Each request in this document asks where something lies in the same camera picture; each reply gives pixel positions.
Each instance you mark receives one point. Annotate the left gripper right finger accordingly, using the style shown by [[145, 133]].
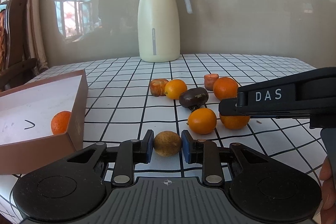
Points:
[[240, 184]]

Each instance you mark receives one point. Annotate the brown cardboard box tray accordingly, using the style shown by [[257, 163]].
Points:
[[27, 142]]

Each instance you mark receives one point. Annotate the wooden sofa orange cushion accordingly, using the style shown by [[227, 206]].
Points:
[[17, 65]]

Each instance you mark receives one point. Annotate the brownish carrot chunk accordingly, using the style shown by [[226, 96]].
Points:
[[157, 87]]

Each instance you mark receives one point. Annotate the cream thermos jug grey lid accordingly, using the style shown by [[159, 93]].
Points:
[[159, 30]]

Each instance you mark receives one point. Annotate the orange mandarin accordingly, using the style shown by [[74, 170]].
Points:
[[225, 88], [234, 122], [59, 122]]

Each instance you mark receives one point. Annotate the small tan potato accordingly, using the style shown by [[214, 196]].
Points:
[[167, 143]]

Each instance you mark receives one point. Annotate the person right hand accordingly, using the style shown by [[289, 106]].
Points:
[[328, 187]]

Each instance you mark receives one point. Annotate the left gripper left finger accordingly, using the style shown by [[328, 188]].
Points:
[[72, 187]]

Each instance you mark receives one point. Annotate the dark purple passion fruit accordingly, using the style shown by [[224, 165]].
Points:
[[194, 98]]

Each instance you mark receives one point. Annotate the yellow-orange kumquat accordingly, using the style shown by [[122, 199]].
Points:
[[174, 88]]

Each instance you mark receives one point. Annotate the small orange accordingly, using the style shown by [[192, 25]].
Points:
[[202, 121]]

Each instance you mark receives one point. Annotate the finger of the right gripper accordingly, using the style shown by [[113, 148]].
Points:
[[227, 107]]

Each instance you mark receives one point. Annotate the small carrot chunk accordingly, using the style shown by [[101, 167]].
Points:
[[209, 81]]

